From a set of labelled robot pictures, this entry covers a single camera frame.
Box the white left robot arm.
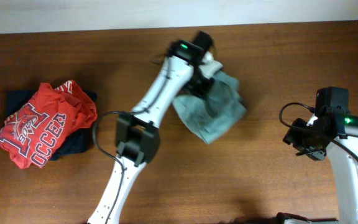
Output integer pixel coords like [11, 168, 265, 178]
[88, 40, 214, 224]

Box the red printed t-shirt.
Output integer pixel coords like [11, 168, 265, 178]
[0, 80, 98, 169]

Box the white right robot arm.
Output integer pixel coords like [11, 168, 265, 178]
[281, 106, 358, 223]

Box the dark navy folded garment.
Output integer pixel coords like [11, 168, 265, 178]
[5, 90, 91, 161]

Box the light blue t-shirt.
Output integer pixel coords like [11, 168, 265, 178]
[172, 71, 247, 144]

